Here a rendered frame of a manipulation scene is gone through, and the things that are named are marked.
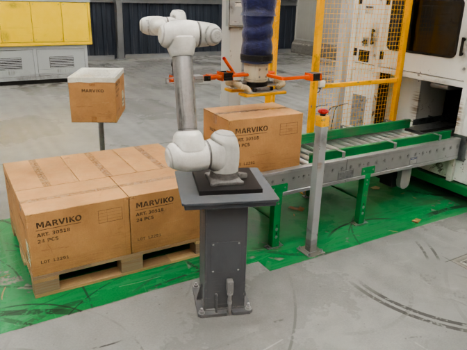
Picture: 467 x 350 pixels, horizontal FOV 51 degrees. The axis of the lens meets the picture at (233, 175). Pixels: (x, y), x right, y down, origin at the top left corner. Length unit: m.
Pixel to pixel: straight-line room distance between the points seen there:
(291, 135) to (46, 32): 7.44
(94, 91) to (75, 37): 5.97
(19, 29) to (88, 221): 7.48
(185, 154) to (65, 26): 8.09
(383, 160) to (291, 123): 0.92
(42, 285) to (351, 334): 1.80
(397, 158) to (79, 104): 2.76
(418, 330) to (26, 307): 2.23
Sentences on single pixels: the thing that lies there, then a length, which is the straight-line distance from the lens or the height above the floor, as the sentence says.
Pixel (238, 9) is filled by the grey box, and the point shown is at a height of 1.61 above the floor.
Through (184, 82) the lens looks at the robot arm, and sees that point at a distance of 2.50.
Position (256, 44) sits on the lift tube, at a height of 1.42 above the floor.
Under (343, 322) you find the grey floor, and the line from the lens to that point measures 2.95.
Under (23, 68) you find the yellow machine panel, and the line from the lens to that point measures 10.36.
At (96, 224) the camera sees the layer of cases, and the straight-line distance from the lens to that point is 3.08.
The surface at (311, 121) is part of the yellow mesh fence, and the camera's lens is 4.42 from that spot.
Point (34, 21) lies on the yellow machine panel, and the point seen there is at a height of 1.16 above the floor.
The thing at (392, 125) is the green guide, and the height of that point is 0.61.
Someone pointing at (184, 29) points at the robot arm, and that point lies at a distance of 2.51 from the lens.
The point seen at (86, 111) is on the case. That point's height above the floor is 0.72.
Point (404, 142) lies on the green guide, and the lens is 4.35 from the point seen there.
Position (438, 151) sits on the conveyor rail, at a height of 0.51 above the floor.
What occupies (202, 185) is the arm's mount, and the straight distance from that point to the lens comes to 2.58.
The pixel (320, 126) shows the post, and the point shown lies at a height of 0.94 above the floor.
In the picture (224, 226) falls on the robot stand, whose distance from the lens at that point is 2.65.
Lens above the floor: 1.72
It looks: 20 degrees down
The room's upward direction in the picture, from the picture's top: 2 degrees clockwise
